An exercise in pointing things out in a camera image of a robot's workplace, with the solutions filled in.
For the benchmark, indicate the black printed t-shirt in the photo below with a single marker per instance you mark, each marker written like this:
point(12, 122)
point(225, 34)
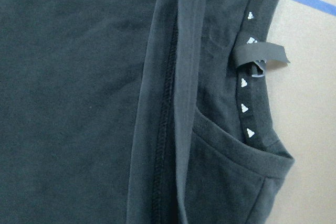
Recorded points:
point(138, 111)

